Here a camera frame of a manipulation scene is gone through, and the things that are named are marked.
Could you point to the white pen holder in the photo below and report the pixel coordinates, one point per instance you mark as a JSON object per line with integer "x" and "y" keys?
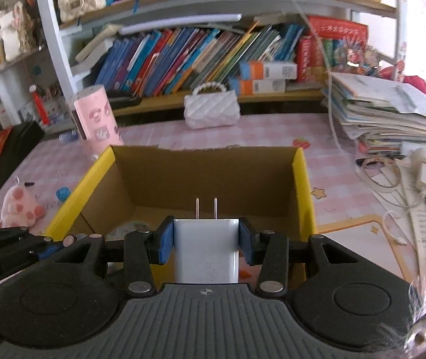
{"x": 54, "y": 106}

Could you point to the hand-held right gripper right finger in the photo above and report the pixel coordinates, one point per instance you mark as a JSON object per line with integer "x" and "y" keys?
{"x": 246, "y": 243}

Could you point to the pink pig plush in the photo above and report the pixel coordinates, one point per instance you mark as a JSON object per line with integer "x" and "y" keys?
{"x": 20, "y": 205}

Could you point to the stack of papers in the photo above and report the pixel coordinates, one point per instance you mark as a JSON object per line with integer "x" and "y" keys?
{"x": 385, "y": 116}

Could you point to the row of slanted books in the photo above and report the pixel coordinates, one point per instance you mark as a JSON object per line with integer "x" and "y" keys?
{"x": 183, "y": 60}

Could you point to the orange white carton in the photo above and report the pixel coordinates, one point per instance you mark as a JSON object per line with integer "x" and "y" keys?
{"x": 258, "y": 86}
{"x": 269, "y": 70}

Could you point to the pink checked tablecloth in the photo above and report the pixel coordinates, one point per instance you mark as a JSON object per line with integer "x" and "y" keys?
{"x": 347, "y": 194}

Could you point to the red tassel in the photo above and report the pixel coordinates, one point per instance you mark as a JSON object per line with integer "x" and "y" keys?
{"x": 40, "y": 108}

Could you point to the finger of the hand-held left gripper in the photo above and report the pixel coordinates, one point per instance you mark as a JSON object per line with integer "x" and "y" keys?
{"x": 7, "y": 243}

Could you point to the red book box set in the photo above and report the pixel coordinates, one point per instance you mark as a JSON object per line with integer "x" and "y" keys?
{"x": 333, "y": 45}

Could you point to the pink humidifier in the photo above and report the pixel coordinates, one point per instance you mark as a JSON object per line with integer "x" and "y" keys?
{"x": 97, "y": 119}

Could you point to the white quilted purse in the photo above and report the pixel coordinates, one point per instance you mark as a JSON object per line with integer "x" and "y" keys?
{"x": 211, "y": 110}

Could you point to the white hanging paper lantern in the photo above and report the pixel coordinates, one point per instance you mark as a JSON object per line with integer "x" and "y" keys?
{"x": 14, "y": 33}

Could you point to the yellow cardboard box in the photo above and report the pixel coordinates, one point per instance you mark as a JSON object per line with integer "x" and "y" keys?
{"x": 198, "y": 179}

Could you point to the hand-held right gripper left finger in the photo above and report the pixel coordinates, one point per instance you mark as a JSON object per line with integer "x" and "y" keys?
{"x": 166, "y": 241}

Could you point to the white metal bookshelf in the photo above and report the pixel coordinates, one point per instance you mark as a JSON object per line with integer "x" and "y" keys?
{"x": 54, "y": 45}

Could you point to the white charger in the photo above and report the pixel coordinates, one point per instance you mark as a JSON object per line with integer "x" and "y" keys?
{"x": 205, "y": 246}

